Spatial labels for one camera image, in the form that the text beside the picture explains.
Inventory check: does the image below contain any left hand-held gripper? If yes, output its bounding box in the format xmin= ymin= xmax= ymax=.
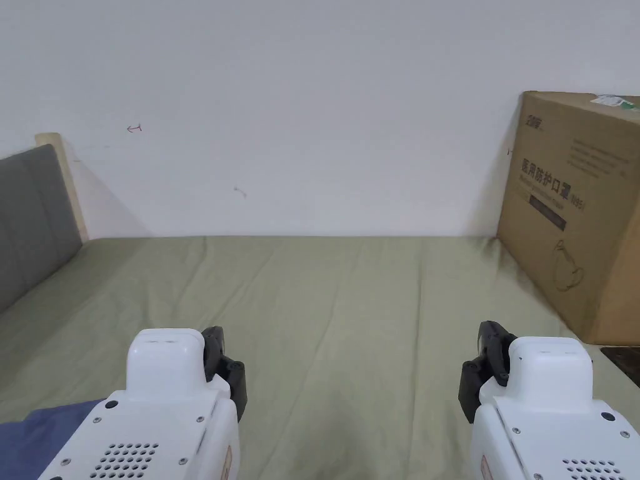
xmin=37 ymin=325 xmax=248 ymax=480

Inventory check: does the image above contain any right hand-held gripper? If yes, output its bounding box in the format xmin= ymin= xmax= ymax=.
xmin=458 ymin=320 xmax=640 ymax=480

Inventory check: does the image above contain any bed with pale green sheet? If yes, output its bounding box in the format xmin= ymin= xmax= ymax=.
xmin=0 ymin=234 xmax=640 ymax=480

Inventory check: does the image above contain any brown cardboard carton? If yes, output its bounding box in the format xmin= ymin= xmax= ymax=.
xmin=496 ymin=90 xmax=640 ymax=346

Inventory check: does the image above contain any dark blue garment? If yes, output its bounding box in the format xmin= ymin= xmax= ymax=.
xmin=0 ymin=397 xmax=104 ymax=480

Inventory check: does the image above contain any grey padded headboard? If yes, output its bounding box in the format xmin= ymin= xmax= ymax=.
xmin=0 ymin=132 xmax=89 ymax=315

